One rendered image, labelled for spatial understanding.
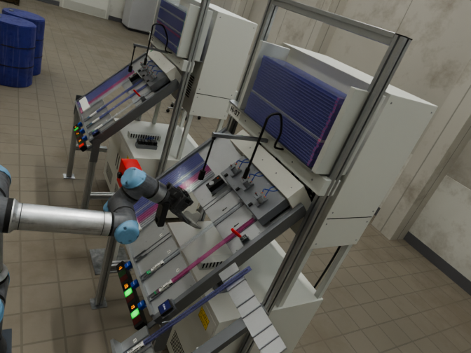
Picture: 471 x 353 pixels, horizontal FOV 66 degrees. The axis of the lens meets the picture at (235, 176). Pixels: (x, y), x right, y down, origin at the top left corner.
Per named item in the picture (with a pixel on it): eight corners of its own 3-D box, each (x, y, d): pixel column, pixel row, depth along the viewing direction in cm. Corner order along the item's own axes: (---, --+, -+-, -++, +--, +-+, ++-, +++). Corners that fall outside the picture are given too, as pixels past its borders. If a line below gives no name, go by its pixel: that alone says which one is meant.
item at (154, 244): (159, 317, 138) (154, 314, 136) (120, 213, 186) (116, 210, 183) (199, 286, 139) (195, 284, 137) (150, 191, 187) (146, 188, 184)
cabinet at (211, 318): (182, 405, 182) (218, 322, 156) (144, 298, 233) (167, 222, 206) (280, 371, 218) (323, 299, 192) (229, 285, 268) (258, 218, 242)
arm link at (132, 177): (115, 178, 123) (132, 160, 122) (140, 191, 131) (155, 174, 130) (120, 192, 118) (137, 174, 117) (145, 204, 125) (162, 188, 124)
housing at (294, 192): (297, 218, 145) (287, 198, 135) (240, 157, 180) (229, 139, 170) (313, 206, 145) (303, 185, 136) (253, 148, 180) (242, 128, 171)
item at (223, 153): (238, 260, 142) (233, 255, 139) (181, 173, 189) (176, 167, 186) (304, 210, 144) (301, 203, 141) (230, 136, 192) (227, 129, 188)
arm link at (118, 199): (102, 221, 118) (125, 198, 116) (99, 202, 127) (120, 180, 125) (122, 231, 123) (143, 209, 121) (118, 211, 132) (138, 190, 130)
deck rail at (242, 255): (162, 326, 138) (153, 321, 134) (160, 321, 140) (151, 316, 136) (308, 213, 143) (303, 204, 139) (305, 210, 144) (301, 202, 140)
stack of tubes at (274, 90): (308, 167, 133) (340, 98, 122) (243, 111, 170) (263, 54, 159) (332, 168, 140) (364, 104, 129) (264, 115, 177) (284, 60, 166)
